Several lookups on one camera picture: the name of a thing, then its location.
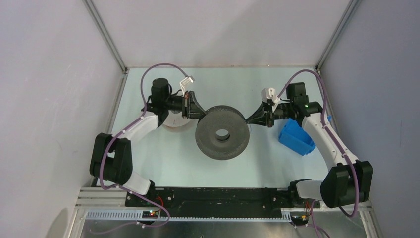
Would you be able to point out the white slotted cable duct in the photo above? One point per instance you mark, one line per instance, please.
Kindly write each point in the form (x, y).
(136, 215)

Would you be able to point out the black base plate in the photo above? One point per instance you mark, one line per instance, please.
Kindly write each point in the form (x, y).
(221, 202)

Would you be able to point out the white cable spool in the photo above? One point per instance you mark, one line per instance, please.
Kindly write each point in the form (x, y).
(175, 122)

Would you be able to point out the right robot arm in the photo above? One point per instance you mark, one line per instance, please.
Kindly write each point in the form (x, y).
(348, 180)

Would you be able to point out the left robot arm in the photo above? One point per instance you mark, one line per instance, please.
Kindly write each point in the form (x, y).
(112, 158)

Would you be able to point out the black cable spool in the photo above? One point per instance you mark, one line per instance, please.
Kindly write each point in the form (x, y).
(222, 134)

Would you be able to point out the blue plastic bin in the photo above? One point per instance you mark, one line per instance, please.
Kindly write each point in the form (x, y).
(305, 136)

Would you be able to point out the controller board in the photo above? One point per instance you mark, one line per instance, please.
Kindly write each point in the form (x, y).
(150, 214)
(299, 221)

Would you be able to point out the left controller board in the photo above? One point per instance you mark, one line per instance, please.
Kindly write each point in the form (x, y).
(150, 214)

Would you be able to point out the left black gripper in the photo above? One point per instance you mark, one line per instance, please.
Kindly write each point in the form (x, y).
(190, 108)

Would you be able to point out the right controller board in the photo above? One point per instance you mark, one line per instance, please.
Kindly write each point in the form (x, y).
(299, 221)

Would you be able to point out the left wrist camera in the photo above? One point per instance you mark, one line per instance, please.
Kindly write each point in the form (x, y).
(185, 83)

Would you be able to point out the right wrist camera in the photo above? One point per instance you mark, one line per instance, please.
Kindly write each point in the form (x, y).
(270, 96)

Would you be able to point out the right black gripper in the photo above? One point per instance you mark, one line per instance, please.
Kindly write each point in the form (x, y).
(262, 117)

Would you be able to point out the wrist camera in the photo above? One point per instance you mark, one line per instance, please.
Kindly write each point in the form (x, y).
(185, 83)
(270, 96)

